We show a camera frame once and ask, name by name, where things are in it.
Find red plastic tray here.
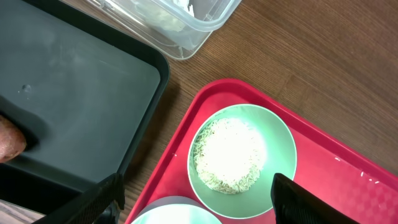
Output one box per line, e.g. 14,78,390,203
127,79,397,223

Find clear plastic bin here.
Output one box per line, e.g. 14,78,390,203
88,0,241,60

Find light blue bowl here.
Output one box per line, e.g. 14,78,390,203
129,196,221,224

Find orange carrot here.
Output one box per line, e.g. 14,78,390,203
1,116,27,163

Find green bowl with rice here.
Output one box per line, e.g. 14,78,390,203
187,104,298,220

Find black bin tray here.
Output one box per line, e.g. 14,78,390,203
1,0,170,214

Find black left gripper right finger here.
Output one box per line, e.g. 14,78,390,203
271,173,358,224

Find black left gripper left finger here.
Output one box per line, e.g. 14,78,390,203
34,173,125,224

